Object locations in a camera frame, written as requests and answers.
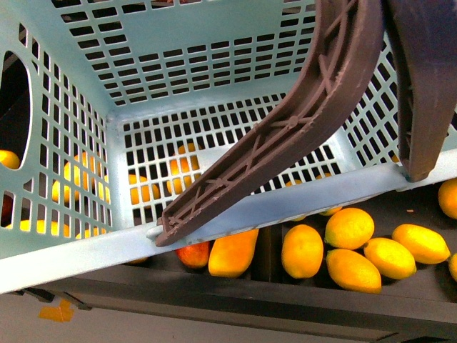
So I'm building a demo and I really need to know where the yellow mango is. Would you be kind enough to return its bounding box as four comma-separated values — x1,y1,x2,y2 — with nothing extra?
208,229,259,278

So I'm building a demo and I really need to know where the light blue plastic basket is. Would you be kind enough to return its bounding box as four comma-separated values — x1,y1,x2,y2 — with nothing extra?
0,0,457,294

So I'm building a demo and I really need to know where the brown basket handle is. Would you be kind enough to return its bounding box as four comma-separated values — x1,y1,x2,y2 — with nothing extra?
384,1,456,182
156,1,383,247

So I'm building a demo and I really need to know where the red mango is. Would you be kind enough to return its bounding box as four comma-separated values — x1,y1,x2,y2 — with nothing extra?
175,242,211,269

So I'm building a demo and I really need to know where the yellow lemon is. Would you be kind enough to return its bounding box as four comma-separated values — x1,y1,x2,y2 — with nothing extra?
391,224,451,264
326,249,382,294
324,207,375,250
438,179,457,219
363,237,417,280
281,224,323,279

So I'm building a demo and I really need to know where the black fruit display shelf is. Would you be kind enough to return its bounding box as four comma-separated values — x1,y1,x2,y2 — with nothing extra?
26,224,456,342

